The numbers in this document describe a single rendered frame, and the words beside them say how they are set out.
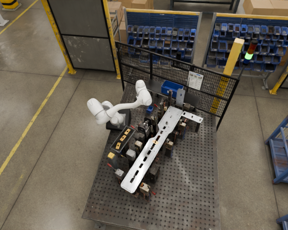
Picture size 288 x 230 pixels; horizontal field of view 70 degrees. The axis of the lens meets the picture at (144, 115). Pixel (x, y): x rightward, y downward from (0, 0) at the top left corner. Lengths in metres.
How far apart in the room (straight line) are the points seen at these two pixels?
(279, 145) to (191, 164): 1.84
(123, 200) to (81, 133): 1.89
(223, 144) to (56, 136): 3.17
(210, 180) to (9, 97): 4.59
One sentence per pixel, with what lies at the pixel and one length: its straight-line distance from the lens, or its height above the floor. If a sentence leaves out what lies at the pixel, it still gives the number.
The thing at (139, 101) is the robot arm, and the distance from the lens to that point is 2.10.
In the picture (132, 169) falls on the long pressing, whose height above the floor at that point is 1.00.
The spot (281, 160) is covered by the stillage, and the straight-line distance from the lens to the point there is 4.11.
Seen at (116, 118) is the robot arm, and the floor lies 1.08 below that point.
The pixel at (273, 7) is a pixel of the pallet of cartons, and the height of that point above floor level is 1.35.
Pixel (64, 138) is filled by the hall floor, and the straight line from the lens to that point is 4.27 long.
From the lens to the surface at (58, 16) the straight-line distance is 4.74.
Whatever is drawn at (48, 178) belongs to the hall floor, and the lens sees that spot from 3.98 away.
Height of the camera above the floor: 3.34
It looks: 52 degrees down
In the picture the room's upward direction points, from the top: 3 degrees counter-clockwise
